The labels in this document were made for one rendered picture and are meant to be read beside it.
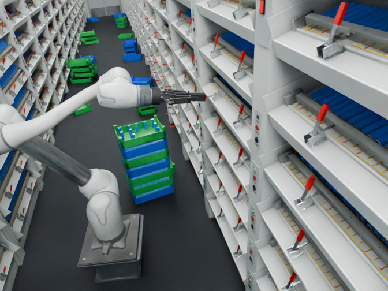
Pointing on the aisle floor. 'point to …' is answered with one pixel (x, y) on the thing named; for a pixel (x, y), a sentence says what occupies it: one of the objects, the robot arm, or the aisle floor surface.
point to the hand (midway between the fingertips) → (197, 96)
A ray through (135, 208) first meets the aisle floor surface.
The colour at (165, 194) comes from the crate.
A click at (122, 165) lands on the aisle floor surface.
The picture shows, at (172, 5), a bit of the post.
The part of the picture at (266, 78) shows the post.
